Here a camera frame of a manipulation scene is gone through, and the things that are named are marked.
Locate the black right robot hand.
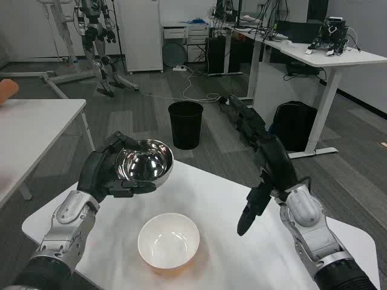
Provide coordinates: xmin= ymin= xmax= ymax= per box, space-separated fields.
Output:
xmin=227 ymin=94 xmax=310 ymax=237

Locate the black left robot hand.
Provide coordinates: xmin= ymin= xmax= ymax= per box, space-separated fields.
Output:
xmin=76 ymin=130 xmax=158 ymax=204

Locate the shiny metal bowl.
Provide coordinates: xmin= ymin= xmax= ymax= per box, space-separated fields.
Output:
xmin=115 ymin=139 xmax=175 ymax=187

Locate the white ceramic bowl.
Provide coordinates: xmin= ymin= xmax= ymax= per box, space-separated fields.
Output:
xmin=137 ymin=213 xmax=201 ymax=269

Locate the black backpack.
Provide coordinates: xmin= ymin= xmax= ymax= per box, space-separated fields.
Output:
xmin=270 ymin=100 xmax=319 ymax=153

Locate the white side table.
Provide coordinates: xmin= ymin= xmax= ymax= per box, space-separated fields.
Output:
xmin=0 ymin=98 xmax=97 ymax=208

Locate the black waste bin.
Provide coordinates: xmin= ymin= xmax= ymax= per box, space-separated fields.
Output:
xmin=167 ymin=101 xmax=204 ymax=150

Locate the white standing desk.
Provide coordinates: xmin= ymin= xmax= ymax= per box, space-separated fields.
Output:
xmin=230 ymin=24 xmax=387 ymax=160

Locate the black computer tower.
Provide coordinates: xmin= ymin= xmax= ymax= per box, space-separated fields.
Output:
xmin=205 ymin=35 xmax=228 ymax=75

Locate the humanoid robot on stand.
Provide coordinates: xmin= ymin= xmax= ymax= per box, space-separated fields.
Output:
xmin=73 ymin=0 xmax=128 ymax=98
xmin=0 ymin=0 xmax=140 ymax=100

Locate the orange object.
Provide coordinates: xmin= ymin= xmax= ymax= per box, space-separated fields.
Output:
xmin=0 ymin=78 xmax=19 ymax=107

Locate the black box on desk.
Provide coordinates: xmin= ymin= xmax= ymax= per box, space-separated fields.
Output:
xmin=276 ymin=19 xmax=326 ymax=44

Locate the small robot device on desk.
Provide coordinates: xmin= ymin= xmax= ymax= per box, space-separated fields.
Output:
xmin=304 ymin=16 xmax=362 ymax=57

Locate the round grey disc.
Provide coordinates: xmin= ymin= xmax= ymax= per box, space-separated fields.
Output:
xmin=162 ymin=42 xmax=186 ymax=68

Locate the white drawer unit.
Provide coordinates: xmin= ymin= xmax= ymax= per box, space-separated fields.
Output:
xmin=162 ymin=23 xmax=209 ymax=63

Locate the white cabinet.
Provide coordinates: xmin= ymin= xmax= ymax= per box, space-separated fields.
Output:
xmin=116 ymin=0 xmax=164 ymax=73

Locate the white floor cable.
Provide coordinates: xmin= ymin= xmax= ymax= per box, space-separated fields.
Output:
xmin=139 ymin=65 xmax=221 ymax=102

